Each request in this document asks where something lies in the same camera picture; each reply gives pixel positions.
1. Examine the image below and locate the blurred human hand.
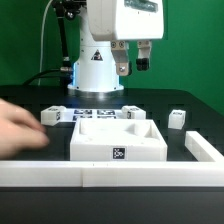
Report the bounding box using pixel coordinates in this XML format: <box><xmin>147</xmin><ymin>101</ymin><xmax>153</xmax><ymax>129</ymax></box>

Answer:
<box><xmin>0</xmin><ymin>99</ymin><xmax>49</xmax><ymax>159</ymax></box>

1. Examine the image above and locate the black cable bundle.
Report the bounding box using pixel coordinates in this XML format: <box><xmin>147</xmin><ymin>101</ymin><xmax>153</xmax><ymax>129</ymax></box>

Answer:
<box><xmin>22</xmin><ymin>66</ymin><xmax>74</xmax><ymax>86</ymax></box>

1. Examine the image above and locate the white fence right wall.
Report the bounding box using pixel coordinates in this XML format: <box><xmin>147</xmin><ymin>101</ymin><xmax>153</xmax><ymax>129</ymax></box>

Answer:
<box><xmin>185</xmin><ymin>131</ymin><xmax>224</xmax><ymax>162</ymax></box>

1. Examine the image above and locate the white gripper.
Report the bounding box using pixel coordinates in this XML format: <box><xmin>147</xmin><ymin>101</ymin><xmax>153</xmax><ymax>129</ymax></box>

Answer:
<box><xmin>111</xmin><ymin>0</ymin><xmax>164</xmax><ymax>76</ymax></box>

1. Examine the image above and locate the white fence wall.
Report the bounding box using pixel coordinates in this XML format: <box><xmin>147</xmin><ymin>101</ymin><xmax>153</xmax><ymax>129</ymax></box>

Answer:
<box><xmin>185</xmin><ymin>131</ymin><xmax>224</xmax><ymax>162</ymax></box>
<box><xmin>0</xmin><ymin>161</ymin><xmax>224</xmax><ymax>187</ymax></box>

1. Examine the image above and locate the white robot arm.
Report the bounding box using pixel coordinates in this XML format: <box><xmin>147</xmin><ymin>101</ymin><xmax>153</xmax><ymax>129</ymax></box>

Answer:
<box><xmin>68</xmin><ymin>0</ymin><xmax>164</xmax><ymax>98</ymax></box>

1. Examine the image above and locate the white fence front wall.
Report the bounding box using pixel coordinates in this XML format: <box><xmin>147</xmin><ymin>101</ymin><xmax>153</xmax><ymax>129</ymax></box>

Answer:
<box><xmin>0</xmin><ymin>161</ymin><xmax>224</xmax><ymax>187</ymax></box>

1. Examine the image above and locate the white square tabletop part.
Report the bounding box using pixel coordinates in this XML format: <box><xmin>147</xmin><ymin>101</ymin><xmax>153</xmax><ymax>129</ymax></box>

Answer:
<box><xmin>70</xmin><ymin>118</ymin><xmax>167</xmax><ymax>162</ymax></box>

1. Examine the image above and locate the white cable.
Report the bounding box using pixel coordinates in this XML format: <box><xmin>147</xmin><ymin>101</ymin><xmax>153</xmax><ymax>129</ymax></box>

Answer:
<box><xmin>37</xmin><ymin>0</ymin><xmax>54</xmax><ymax>87</ymax></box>

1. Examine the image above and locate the marker sheet on table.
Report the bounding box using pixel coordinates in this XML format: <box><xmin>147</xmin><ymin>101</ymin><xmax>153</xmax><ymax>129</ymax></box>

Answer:
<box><xmin>61</xmin><ymin>108</ymin><xmax>123</xmax><ymax>122</ymax></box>

